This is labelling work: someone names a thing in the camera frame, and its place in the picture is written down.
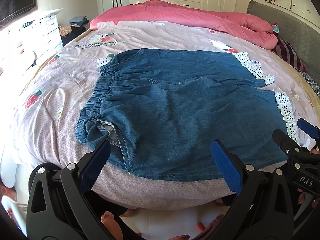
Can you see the pink strawberry bed sheet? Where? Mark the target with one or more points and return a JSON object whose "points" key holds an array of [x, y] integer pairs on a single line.
{"points": [[38, 126]]}

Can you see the pink quilt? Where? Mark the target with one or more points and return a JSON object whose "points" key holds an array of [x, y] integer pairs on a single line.
{"points": [[245, 26]]}

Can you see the white dresser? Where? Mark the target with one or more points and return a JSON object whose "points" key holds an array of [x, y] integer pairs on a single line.
{"points": [[26, 45]]}

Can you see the striped pillow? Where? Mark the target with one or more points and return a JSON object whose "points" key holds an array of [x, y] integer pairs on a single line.
{"points": [[286, 52]]}

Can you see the grey padded headboard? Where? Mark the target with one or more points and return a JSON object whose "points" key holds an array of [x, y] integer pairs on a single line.
{"points": [[303, 38]]}

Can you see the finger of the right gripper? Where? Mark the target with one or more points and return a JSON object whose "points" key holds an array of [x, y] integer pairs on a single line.
{"points": [[309, 129], [285, 143]]}

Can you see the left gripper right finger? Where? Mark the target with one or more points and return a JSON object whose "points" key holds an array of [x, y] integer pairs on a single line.
{"points": [[262, 208]]}

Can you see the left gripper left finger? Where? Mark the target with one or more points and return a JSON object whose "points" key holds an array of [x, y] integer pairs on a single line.
{"points": [[57, 207]]}

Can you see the right hand red nails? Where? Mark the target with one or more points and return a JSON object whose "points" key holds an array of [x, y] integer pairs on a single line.
{"points": [[302, 195]]}

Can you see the blue denim pants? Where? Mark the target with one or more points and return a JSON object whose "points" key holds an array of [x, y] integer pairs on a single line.
{"points": [[161, 110]]}

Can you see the folded clothes pile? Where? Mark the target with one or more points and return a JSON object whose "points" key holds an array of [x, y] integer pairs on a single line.
{"points": [[75, 29]]}

